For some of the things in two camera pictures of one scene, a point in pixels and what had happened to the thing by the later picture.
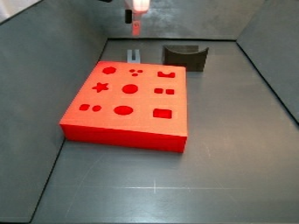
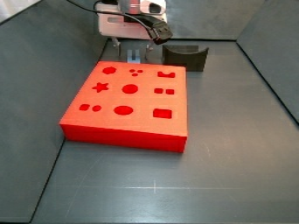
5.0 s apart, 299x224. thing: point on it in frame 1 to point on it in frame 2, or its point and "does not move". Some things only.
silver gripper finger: x=127 y=16 to x=117 y=44
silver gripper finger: x=135 y=24 to x=146 y=52
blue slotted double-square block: x=130 y=56 does not move
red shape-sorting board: x=131 y=106 does not move
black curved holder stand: x=189 y=55 does not move
